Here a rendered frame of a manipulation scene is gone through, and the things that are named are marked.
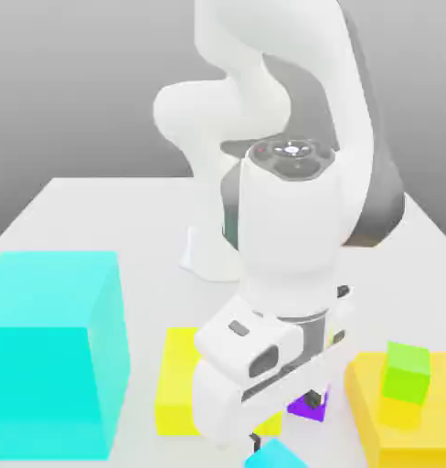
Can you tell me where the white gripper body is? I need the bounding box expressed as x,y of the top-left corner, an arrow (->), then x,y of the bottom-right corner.
192,337 -> 356,450

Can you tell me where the small purple cube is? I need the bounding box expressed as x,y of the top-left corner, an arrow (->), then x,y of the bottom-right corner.
286,383 -> 331,424

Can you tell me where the small cyan cube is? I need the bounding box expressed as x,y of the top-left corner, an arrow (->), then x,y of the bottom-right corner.
242,437 -> 311,468

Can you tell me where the small green cube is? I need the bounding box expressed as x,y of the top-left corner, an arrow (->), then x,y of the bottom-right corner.
381,340 -> 432,407

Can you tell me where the large yellow box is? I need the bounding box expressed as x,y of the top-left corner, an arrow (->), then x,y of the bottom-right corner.
154,326 -> 283,438

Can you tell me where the large orange box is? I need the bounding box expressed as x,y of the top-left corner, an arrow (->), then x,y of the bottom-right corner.
343,350 -> 446,468

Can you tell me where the large cyan box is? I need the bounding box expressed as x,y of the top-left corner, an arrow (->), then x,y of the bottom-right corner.
0,250 -> 132,462

